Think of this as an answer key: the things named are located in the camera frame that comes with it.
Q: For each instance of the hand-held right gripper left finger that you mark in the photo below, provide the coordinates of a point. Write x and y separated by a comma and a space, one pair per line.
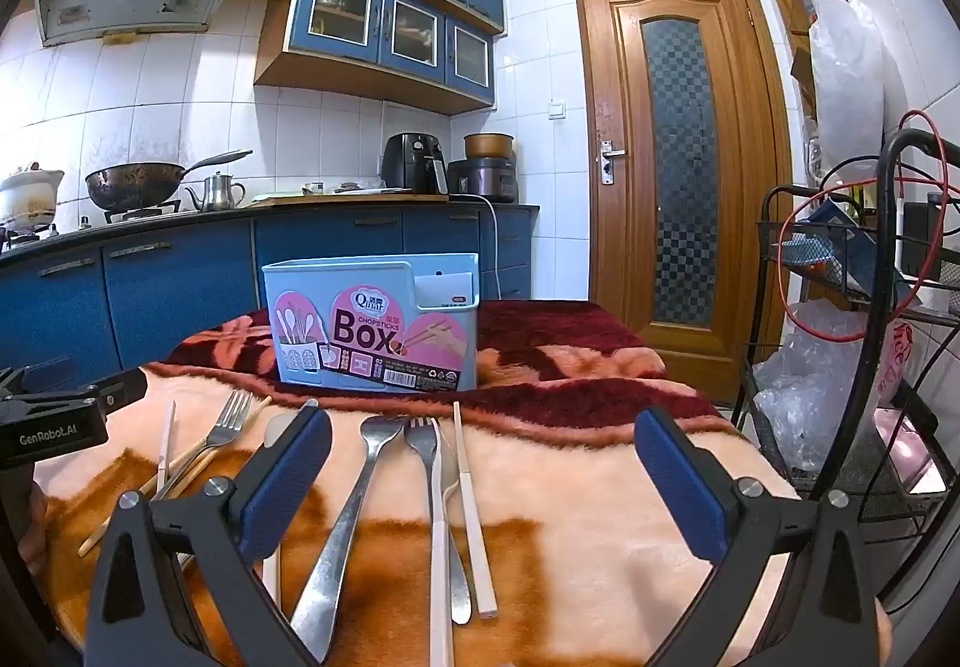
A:
285, 483

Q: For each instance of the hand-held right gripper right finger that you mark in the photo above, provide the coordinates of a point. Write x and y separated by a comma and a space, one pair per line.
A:
682, 487

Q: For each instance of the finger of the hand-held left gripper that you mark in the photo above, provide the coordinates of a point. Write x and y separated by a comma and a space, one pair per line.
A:
120, 388
30, 382

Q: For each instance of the bamboo chopstick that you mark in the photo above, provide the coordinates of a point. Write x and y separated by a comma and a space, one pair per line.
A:
180, 476
166, 442

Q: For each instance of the light blue utensil box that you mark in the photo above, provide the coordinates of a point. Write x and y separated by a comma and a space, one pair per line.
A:
360, 307

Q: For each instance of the white chopstick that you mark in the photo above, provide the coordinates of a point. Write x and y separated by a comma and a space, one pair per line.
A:
474, 517

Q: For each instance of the blue base cabinets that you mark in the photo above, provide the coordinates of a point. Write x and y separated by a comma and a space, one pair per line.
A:
172, 292

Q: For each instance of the peach and maroon plush blanket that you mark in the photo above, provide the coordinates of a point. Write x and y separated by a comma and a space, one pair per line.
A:
600, 562

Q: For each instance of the clear plastic bag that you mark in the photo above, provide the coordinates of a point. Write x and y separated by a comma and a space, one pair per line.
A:
810, 397

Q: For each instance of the gas stove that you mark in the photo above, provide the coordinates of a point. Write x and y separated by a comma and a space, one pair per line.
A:
142, 214

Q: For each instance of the white clay pot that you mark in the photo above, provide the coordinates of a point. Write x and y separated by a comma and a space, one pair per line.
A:
30, 198

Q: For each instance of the dark wok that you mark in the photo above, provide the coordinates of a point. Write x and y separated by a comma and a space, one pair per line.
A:
135, 183

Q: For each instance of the steel teapot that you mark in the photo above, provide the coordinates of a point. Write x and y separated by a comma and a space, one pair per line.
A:
219, 193

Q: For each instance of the black metal rack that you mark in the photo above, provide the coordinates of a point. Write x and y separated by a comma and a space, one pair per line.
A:
877, 352

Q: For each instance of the pink box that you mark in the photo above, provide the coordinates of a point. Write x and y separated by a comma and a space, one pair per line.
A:
919, 457

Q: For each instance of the white bag with red print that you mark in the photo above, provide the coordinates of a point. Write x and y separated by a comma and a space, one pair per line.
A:
911, 352

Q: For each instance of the wooden cutting board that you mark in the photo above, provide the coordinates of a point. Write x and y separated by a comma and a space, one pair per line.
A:
360, 197

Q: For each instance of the blue packet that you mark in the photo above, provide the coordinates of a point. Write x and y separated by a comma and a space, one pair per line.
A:
862, 247

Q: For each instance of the wooden door with glass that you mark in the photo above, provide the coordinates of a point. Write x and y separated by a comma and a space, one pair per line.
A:
622, 187

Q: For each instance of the dark kitchen countertop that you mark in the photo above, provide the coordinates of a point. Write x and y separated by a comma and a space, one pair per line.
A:
495, 208

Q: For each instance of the black air fryer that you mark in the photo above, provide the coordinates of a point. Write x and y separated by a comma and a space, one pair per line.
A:
409, 165

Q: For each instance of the black device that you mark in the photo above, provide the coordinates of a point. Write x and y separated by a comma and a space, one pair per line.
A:
926, 239

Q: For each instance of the dark rice cooker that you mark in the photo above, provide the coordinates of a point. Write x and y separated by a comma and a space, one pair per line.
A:
484, 180

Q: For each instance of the brown bowl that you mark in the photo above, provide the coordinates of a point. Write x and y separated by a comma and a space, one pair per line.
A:
487, 146

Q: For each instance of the white plastic bag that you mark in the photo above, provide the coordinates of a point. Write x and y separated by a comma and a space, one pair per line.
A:
847, 60

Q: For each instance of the white light switch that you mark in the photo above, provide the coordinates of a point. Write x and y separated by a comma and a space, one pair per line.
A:
557, 110

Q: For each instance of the glass-door wall cabinet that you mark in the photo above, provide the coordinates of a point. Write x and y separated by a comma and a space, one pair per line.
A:
375, 22

